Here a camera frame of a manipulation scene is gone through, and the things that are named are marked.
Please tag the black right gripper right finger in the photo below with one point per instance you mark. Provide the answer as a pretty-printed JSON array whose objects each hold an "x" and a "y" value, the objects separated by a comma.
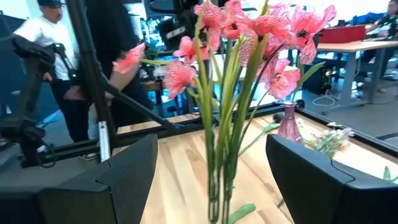
[{"x": 326, "y": 193}]

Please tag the black table edge rail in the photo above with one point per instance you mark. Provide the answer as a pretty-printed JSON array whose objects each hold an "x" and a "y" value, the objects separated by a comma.
[{"x": 376, "y": 143}]

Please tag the white cylindrical post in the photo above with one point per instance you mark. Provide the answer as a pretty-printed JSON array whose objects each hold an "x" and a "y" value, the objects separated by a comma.
[{"x": 104, "y": 143}]

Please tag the pale blossom spray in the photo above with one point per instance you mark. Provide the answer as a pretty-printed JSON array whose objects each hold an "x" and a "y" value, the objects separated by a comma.
[{"x": 334, "y": 137}]

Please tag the wooden desk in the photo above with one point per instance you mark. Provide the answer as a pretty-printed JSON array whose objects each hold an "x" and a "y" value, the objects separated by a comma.
[{"x": 357, "y": 46}]

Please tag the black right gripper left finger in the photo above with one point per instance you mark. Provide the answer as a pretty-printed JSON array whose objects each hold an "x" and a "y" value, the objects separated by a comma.
[{"x": 93, "y": 199}]

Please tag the blue plastic bin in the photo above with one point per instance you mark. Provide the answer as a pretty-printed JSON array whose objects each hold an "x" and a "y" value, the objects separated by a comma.
[{"x": 367, "y": 18}]

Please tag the red plastic bin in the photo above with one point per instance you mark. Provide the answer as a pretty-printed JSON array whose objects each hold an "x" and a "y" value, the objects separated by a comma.
[{"x": 342, "y": 34}]

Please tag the black frame upright post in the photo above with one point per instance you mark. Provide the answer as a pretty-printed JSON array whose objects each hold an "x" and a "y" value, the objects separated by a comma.
[{"x": 90, "y": 77}]

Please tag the black computer tower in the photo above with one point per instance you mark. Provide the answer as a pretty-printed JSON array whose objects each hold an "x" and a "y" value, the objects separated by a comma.
[{"x": 320, "y": 81}]

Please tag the person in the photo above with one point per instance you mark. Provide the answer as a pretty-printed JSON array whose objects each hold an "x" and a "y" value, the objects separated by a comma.
[
  {"x": 46, "y": 34},
  {"x": 391, "y": 9},
  {"x": 118, "y": 31}
]

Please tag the purple glass vase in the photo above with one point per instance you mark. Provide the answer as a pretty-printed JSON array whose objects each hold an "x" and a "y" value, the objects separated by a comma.
[{"x": 289, "y": 127}]

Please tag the loose green leaf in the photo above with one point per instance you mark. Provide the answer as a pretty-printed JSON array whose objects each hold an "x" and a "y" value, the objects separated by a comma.
[{"x": 242, "y": 213}]

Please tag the pink veined flower spray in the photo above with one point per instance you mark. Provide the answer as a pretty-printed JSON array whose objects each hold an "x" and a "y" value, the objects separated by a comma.
[
  {"x": 228, "y": 124},
  {"x": 209, "y": 140},
  {"x": 280, "y": 81}
]

